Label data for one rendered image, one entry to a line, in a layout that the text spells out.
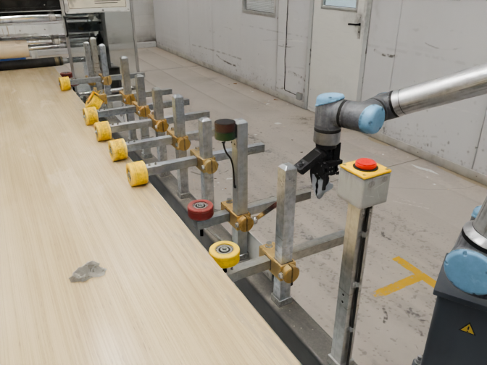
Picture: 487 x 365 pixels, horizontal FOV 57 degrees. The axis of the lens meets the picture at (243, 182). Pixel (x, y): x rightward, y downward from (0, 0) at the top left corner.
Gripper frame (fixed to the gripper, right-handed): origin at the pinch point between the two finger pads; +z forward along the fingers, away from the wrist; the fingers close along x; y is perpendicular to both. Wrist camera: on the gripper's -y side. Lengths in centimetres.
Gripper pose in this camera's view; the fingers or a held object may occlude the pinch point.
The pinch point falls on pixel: (317, 195)
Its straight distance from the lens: 162.9
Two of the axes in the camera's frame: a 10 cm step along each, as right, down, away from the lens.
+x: -4.8, -3.8, 7.9
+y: 8.8, -2.1, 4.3
